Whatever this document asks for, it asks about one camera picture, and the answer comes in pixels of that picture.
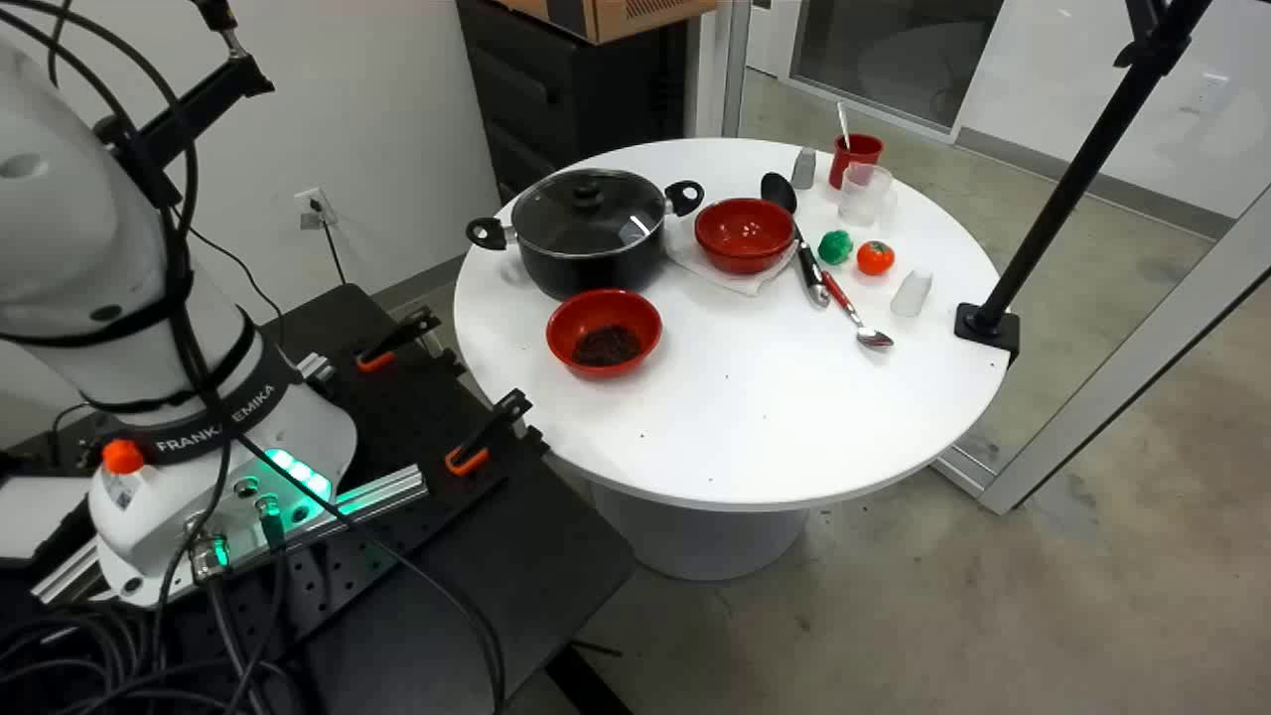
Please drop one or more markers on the glass pot lid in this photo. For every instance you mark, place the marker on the glass pot lid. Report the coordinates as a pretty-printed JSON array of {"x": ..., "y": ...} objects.
[{"x": 589, "y": 211}]

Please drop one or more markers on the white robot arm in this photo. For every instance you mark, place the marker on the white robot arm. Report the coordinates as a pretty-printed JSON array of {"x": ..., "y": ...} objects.
[{"x": 204, "y": 420}]

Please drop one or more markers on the black cooking pot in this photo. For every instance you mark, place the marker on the black cooking pot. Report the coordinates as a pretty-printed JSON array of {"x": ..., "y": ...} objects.
[{"x": 570, "y": 275}]

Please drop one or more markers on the red bowl with dark food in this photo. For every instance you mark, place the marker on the red bowl with dark food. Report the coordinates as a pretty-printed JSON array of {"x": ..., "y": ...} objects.
[{"x": 601, "y": 335}]

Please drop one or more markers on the round white table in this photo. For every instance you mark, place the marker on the round white table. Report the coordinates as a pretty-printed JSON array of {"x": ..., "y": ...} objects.
[{"x": 754, "y": 412}]

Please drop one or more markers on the white cloth under bowl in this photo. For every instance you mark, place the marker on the white cloth under bowl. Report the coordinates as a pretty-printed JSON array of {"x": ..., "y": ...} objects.
[{"x": 685, "y": 251}]

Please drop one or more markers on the empty red bowl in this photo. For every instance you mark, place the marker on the empty red bowl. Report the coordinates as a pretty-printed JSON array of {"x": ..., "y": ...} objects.
[{"x": 746, "y": 235}]

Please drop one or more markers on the black clamp orange tip near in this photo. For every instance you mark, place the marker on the black clamp orange tip near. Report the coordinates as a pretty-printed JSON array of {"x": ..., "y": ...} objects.
[{"x": 477, "y": 445}]

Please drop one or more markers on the black clamp orange tip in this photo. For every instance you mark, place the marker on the black clamp orange tip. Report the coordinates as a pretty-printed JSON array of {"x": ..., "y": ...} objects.
[
  {"x": 387, "y": 347},
  {"x": 477, "y": 445}
]

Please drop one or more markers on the black ladle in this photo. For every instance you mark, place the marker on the black ladle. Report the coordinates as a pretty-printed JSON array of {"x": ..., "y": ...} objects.
[{"x": 777, "y": 188}]

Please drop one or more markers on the green toy ball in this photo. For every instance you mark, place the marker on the green toy ball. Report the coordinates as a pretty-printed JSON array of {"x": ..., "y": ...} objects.
[{"x": 837, "y": 248}]

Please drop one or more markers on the black clamp orange tip far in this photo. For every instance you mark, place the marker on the black clamp orange tip far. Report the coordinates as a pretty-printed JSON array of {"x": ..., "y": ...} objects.
[{"x": 387, "y": 347}]

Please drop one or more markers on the orange toy tomato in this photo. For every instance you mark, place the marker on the orange toy tomato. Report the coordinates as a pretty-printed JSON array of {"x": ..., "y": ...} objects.
[{"x": 877, "y": 260}]

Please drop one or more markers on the grey salt shaker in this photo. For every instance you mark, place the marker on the grey salt shaker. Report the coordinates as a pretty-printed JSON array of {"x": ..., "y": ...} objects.
[{"x": 805, "y": 167}]

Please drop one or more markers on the black drawer cabinet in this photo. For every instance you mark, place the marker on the black drawer cabinet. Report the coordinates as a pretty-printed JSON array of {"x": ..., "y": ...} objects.
[{"x": 551, "y": 100}]

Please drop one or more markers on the clear plastic cup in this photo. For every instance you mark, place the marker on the clear plastic cup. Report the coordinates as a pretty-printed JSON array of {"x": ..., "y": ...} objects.
[{"x": 865, "y": 192}]

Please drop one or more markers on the white small block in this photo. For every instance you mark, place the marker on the white small block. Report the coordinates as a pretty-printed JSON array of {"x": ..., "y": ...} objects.
[{"x": 911, "y": 294}]

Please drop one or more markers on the red cup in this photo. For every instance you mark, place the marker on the red cup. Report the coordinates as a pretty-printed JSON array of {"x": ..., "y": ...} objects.
[{"x": 857, "y": 155}]

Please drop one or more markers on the cardboard box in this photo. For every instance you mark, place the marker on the cardboard box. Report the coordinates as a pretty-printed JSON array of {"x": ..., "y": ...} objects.
[{"x": 605, "y": 20}]

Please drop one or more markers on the red handled metal spoon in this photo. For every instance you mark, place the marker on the red handled metal spoon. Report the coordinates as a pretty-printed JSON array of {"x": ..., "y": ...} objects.
[{"x": 865, "y": 331}]

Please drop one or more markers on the black mounting base plate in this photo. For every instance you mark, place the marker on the black mounting base plate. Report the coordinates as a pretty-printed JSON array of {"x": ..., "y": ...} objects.
[{"x": 403, "y": 591}]

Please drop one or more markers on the white wall outlet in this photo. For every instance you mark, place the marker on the white wall outlet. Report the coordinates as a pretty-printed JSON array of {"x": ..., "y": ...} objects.
[{"x": 315, "y": 207}]

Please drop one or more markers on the black camera stand pole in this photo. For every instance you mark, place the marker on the black camera stand pole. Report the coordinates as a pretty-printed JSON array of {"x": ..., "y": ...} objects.
[{"x": 1160, "y": 34}]

